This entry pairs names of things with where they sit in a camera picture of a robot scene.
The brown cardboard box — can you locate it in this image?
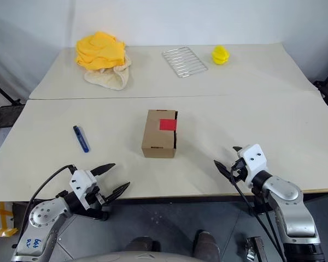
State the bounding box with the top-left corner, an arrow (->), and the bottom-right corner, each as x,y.
141,109 -> 180,159

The yellow cloth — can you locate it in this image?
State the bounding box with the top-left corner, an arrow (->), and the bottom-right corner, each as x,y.
75,31 -> 126,71

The cream towel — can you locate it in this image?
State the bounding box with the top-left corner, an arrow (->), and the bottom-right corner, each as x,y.
84,56 -> 133,91

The metal clamp bracket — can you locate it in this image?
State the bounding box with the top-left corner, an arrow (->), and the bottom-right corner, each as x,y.
245,236 -> 265,262

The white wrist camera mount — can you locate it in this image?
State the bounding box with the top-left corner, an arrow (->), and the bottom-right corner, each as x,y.
69,170 -> 99,211
239,144 -> 268,189

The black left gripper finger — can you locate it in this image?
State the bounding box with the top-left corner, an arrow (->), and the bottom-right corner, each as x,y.
90,163 -> 116,177
106,181 -> 131,203

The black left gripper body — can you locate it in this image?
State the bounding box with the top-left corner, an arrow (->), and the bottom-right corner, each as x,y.
84,188 -> 110,211

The black tripod leg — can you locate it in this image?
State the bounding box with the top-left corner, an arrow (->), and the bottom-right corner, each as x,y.
0,77 -> 22,106

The metal wire rack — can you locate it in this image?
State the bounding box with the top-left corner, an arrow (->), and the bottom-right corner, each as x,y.
161,46 -> 209,79

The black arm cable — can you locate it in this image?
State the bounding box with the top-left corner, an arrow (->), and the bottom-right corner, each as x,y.
231,169 -> 289,262
24,164 -> 77,219

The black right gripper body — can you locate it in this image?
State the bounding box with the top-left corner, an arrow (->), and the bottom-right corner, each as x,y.
231,159 -> 248,183

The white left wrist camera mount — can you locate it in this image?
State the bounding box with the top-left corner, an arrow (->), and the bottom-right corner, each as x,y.
69,170 -> 99,211

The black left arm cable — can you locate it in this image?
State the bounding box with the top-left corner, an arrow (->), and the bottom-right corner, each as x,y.
24,164 -> 77,219

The red tape strip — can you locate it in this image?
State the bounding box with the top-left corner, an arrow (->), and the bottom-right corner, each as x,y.
159,119 -> 178,131

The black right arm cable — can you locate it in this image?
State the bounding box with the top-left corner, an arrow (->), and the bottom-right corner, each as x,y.
231,169 -> 289,262

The yellow plastic toy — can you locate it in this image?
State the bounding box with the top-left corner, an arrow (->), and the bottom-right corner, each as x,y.
210,45 -> 232,66

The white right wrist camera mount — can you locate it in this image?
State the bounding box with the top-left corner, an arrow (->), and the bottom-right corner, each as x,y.
239,144 -> 268,189

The yellow floor tape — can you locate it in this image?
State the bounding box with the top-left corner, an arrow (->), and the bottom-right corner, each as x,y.
0,201 -> 19,241

